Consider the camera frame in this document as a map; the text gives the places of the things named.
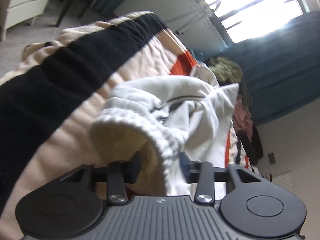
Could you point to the yellow-green knitted blanket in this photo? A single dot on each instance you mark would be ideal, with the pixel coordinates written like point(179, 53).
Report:
point(225, 69)

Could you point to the pink garment on pile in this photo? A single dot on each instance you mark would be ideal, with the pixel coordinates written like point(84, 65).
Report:
point(242, 118)

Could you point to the wall switch plate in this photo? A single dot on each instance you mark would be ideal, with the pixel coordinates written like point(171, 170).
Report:
point(271, 158)

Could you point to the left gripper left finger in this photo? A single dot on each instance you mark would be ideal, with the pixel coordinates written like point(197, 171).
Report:
point(120, 173)

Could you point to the white drawer dresser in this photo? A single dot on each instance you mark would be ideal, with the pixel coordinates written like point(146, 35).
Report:
point(14, 12)

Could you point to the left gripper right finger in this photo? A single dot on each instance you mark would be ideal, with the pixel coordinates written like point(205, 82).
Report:
point(200, 173)

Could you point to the white sweatpants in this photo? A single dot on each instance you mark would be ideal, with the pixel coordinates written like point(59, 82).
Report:
point(160, 117)

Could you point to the window with dark frame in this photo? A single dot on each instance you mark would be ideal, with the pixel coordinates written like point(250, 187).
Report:
point(245, 19)

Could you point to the teal right curtain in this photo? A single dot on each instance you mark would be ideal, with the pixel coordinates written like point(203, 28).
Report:
point(280, 69)

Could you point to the striped bed blanket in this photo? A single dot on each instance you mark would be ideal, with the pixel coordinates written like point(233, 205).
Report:
point(50, 101)

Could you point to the white garment steamer stand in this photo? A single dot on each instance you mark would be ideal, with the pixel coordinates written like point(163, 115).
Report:
point(196, 16)

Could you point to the dark armchair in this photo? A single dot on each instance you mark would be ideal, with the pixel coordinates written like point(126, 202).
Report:
point(252, 146)

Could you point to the white quilted headboard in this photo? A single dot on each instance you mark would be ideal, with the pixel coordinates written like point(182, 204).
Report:
point(285, 180)

